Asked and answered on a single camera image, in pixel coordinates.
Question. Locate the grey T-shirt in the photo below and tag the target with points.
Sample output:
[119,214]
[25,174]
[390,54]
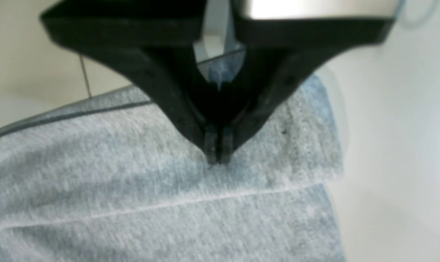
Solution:
[109,179]

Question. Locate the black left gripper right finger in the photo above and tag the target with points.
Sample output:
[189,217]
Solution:
[283,42]

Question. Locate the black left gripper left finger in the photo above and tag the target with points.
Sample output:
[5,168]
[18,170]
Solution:
[149,42]

